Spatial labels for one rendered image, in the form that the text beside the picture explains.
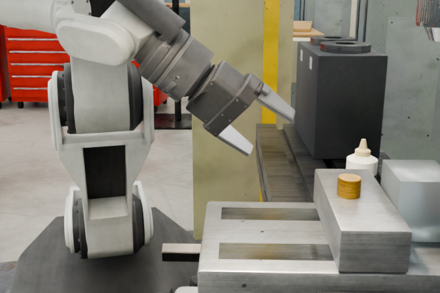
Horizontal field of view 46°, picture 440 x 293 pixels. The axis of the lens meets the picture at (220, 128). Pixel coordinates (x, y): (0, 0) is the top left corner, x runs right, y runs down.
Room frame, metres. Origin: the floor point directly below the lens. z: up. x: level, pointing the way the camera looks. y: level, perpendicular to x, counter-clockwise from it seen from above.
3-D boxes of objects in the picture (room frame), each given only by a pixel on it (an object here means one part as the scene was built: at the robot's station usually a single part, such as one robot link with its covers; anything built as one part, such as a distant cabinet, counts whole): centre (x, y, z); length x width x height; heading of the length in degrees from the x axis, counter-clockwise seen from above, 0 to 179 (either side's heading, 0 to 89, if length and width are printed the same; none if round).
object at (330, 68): (0.99, -0.22, 1.03); 0.22 x 0.12 x 0.20; 1
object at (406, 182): (0.46, -0.19, 1.04); 0.06 x 0.05 x 0.06; 178
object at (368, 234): (0.47, -0.13, 1.02); 0.15 x 0.06 x 0.04; 178
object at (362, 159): (0.65, -0.19, 0.99); 0.04 x 0.04 x 0.11
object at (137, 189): (1.18, 0.27, 0.68); 0.21 x 0.20 x 0.13; 14
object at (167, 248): (0.47, 0.04, 0.98); 0.04 x 0.02 x 0.02; 88
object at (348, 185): (0.47, -0.12, 1.05); 0.02 x 0.02 x 0.02
